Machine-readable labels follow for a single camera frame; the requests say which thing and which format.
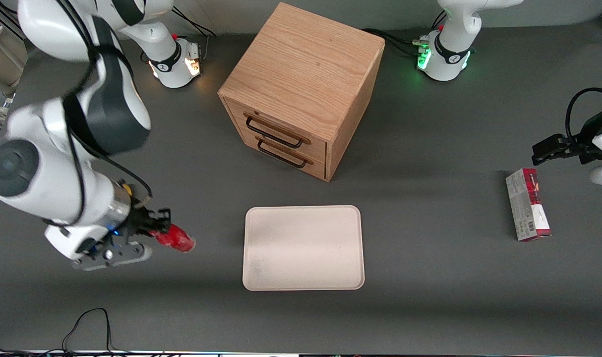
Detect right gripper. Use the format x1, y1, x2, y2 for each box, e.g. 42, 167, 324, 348
44, 207, 172, 262

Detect red coke bottle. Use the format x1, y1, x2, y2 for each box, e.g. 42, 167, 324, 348
150, 224, 197, 254

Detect beige rectangular tray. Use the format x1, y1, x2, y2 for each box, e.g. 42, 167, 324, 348
242, 205, 365, 292

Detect red and white carton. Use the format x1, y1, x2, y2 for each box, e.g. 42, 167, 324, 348
505, 168, 552, 242

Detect wooden drawer cabinet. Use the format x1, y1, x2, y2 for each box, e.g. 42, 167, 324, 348
218, 2, 386, 182

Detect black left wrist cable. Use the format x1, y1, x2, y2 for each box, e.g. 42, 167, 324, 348
565, 87, 602, 145

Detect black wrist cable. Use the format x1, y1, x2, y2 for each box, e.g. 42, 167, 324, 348
56, 0, 154, 229
565, 87, 602, 145

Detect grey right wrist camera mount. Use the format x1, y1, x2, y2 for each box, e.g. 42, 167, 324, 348
72, 241, 153, 272

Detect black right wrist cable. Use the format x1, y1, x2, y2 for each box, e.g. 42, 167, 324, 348
56, 0, 154, 229

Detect black looped floor cable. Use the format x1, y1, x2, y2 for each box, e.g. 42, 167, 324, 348
0, 307, 133, 357

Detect black wire drawer handle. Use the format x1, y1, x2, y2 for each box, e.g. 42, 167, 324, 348
257, 140, 309, 169
245, 115, 304, 149

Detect black left arm base cables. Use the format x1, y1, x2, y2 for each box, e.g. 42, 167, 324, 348
361, 10, 448, 58

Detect black arm base cables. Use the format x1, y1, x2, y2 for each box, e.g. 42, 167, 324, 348
170, 9, 218, 61
361, 10, 448, 58

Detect black right arm base cables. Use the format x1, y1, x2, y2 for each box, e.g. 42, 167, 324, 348
170, 9, 218, 61

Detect aluminium frame rail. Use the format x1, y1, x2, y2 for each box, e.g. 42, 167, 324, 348
0, 4, 25, 41

